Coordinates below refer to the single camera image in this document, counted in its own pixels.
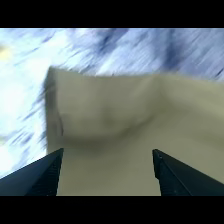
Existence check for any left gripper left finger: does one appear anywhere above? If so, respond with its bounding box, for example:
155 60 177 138
0 148 64 196

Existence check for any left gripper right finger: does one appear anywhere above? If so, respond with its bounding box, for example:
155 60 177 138
152 148 224 196

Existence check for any light brown garment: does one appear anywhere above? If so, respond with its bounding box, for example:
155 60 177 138
44 65 224 196

